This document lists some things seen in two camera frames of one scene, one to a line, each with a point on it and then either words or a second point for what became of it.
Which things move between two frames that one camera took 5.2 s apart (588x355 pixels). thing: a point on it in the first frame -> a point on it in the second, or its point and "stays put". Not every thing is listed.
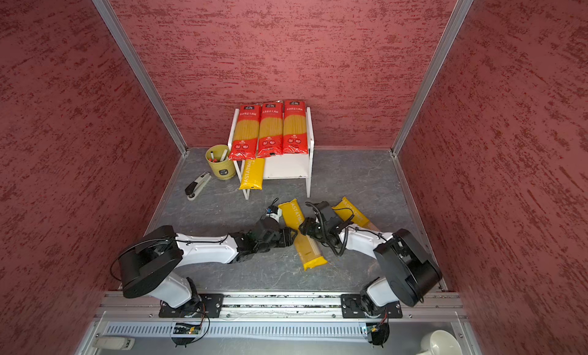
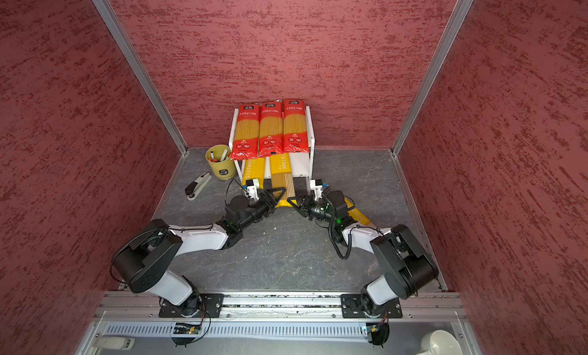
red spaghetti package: (271, 134) stays put
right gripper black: (308, 229) -> (303, 211)
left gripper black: (285, 237) -> (272, 205)
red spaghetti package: (295, 128) stays put
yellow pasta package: (347, 211) stays put
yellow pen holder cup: (219, 156) stays put
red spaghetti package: (246, 139) stays put
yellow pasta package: (253, 174) stays put
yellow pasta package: (293, 219) -> (281, 177)
